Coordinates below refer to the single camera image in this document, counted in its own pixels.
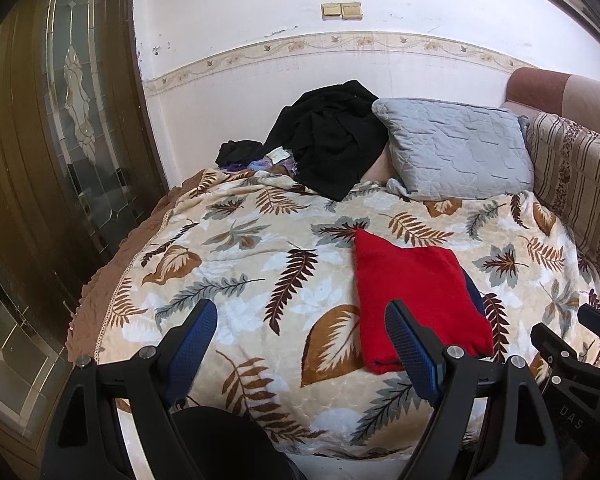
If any red and blue knit sweater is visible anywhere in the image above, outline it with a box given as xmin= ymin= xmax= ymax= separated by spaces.
xmin=354 ymin=230 xmax=494 ymax=375

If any brown ruffled bed sheet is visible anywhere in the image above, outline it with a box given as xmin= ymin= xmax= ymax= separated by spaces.
xmin=65 ymin=171 xmax=202 ymax=363

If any striped beige bolster cushion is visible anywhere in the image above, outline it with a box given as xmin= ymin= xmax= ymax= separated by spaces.
xmin=524 ymin=113 xmax=600 ymax=274

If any brown padded headboard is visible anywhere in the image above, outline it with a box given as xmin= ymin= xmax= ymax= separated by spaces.
xmin=499 ymin=65 xmax=600 ymax=146

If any leaf pattern fleece blanket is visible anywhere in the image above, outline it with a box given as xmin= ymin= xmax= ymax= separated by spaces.
xmin=95 ymin=170 xmax=600 ymax=460

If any grey quilted pillow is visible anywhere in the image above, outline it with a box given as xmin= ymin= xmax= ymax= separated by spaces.
xmin=372 ymin=98 xmax=534 ymax=202

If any wooden stained glass door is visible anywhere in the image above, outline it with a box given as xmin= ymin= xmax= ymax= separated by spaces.
xmin=0 ymin=0 xmax=166 ymax=478

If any small black cloth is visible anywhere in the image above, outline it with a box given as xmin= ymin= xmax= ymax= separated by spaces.
xmin=215 ymin=140 xmax=263 ymax=171

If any purple patterned cloth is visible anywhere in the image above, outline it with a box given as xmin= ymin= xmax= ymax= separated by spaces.
xmin=224 ymin=152 xmax=297 ymax=177

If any white paper tag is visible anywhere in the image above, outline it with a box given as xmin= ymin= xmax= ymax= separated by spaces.
xmin=266 ymin=146 xmax=291 ymax=165

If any black garment pile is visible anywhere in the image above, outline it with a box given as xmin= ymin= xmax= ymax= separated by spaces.
xmin=258 ymin=80 xmax=388 ymax=202

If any left gold wall switch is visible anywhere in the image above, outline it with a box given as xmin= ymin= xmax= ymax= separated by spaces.
xmin=321 ymin=2 xmax=341 ymax=21

